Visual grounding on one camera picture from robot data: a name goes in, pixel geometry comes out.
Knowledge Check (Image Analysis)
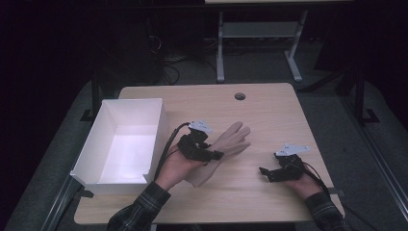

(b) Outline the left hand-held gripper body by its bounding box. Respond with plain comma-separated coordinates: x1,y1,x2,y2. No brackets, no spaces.
177,119,216,163

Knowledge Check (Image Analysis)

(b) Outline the aluminium floor rail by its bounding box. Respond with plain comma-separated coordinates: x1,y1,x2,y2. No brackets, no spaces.
39,174,83,231
339,94,408,223

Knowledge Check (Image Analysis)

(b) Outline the bundle of floor cables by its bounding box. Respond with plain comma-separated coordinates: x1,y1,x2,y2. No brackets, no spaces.
145,18,219,87

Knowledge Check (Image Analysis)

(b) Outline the person's right hand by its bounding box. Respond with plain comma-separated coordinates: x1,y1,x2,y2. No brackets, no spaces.
283,172,323,200

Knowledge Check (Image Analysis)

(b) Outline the beige fabric glove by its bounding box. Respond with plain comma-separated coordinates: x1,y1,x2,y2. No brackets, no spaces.
186,120,252,189

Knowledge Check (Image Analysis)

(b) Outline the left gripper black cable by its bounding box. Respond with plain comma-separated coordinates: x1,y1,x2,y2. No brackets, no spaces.
153,121,192,181

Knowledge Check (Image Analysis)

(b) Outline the black metal stand post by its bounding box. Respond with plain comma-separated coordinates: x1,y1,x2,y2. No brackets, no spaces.
80,75,104,123
350,62,381,127

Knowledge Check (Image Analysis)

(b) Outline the grey metal table frame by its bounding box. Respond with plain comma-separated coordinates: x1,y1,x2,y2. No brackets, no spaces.
216,9,310,85

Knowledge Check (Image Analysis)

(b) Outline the person's left hand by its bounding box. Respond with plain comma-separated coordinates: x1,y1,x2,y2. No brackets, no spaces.
155,143,207,193

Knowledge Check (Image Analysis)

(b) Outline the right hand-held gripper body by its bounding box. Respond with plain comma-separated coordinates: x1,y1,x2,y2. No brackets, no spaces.
271,143,311,183

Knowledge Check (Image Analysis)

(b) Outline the white rectangular box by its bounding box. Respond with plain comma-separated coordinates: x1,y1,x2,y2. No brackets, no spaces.
69,97,169,196

